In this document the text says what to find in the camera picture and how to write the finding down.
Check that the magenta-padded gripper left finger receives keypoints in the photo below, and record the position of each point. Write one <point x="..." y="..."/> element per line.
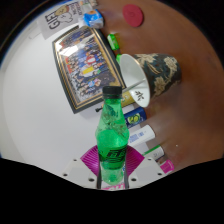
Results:
<point x="78" y="171"/>

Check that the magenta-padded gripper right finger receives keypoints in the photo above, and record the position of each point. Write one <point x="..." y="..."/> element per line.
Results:
<point x="146" y="170"/>

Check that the green plastic drink bottle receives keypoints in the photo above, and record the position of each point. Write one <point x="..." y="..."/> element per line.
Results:
<point x="111" y="146"/>

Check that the white blue shuttlecock tube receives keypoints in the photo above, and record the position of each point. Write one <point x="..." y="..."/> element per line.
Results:
<point x="155" y="152"/>

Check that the pink shuttlecock tube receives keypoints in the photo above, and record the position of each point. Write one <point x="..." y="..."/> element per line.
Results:
<point x="166" y="166"/>

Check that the white bottle with blue cap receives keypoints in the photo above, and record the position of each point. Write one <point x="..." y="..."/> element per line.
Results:
<point x="143" y="135"/>

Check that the dark blue pump bottle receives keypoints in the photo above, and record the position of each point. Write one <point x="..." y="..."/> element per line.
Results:
<point x="136" y="117"/>

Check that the amber pump bottle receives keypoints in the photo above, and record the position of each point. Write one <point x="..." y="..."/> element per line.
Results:
<point x="128" y="99"/>

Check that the white stir stick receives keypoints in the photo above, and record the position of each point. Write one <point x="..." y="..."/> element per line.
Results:
<point x="136" y="85"/>

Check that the patterned paper cup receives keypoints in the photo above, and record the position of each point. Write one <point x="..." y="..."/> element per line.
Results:
<point x="160" y="73"/>

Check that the framed group picture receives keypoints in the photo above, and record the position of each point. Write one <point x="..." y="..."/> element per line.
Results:
<point x="86" y="66"/>

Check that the small green packet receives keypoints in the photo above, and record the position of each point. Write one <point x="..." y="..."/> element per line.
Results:
<point x="113" y="41"/>
<point x="118" y="59"/>

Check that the white paper gift bag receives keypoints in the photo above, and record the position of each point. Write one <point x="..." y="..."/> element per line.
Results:
<point x="56" y="20"/>

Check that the blue tissue pack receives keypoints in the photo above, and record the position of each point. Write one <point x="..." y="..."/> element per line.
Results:
<point x="93" y="19"/>

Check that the flat round red coaster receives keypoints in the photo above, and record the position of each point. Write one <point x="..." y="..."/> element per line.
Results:
<point x="133" y="15"/>

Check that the small patterned box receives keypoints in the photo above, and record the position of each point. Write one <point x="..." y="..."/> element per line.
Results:
<point x="89" y="3"/>

